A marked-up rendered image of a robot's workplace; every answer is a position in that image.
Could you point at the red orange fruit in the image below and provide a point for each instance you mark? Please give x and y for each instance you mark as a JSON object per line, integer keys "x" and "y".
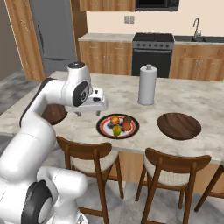
{"x": 126, "y": 125}

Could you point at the orange yellow fruit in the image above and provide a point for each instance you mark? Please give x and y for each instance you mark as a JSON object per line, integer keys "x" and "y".
{"x": 115, "y": 120}

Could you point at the grey wall socket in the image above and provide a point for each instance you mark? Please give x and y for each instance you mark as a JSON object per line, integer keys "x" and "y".
{"x": 129, "y": 19}

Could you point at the black red white plate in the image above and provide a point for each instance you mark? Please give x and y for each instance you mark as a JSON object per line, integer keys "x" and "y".
{"x": 117, "y": 126}

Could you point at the black microwave oven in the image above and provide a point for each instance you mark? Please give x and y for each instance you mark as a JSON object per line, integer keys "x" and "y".
{"x": 157, "y": 4}

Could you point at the white paper towel roll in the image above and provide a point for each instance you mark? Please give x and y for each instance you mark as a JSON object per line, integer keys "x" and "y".
{"x": 147, "y": 85}

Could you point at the sink with tap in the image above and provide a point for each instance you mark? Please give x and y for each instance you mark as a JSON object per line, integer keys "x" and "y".
{"x": 201, "y": 36}

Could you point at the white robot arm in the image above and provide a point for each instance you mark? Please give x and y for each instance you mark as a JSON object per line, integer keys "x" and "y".
{"x": 29, "y": 151}

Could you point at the wooden wall cupboards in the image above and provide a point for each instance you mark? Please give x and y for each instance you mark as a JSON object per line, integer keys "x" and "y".
{"x": 106, "y": 5}

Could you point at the wooden tall cupboard panel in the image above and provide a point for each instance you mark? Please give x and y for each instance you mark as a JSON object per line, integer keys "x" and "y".
{"x": 24, "y": 40}

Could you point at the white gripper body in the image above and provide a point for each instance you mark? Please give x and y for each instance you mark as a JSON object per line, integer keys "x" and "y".
{"x": 87, "y": 106}

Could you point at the green yellow mango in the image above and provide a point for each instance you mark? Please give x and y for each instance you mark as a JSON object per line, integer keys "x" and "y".
{"x": 117, "y": 130}

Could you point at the wooden base cupboards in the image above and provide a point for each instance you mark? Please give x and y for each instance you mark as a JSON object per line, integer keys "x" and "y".
{"x": 197, "y": 62}
{"x": 106, "y": 58}

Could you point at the brown green fruit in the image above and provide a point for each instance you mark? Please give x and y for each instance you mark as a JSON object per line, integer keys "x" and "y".
{"x": 127, "y": 118}

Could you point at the black oven with hob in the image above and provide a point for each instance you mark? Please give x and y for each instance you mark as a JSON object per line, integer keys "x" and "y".
{"x": 152, "y": 54}

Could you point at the grey fridge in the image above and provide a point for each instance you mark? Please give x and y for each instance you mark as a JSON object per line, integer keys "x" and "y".
{"x": 54, "y": 35}

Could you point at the dark wooden bowl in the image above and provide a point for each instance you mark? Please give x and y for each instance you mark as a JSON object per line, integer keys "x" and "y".
{"x": 54, "y": 113}
{"x": 179, "y": 126}

